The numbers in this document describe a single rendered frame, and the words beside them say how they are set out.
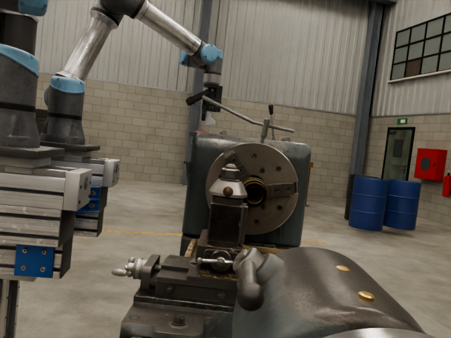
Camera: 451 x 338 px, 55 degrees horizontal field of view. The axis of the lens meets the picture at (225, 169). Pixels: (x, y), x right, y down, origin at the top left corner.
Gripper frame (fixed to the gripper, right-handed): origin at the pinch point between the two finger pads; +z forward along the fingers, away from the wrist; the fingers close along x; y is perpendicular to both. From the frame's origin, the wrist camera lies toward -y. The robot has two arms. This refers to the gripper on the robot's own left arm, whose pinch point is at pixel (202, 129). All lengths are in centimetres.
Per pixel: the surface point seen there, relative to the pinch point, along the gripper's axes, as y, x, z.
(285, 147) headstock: 34.0, -33.2, 4.4
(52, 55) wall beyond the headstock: -445, 871, -158
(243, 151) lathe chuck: 18, -50, 7
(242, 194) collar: 17, -110, 15
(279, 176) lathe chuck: 31, -50, 14
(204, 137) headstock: 3.5, -32.8, 4.0
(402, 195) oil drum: 334, 601, 67
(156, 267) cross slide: 1, -108, 32
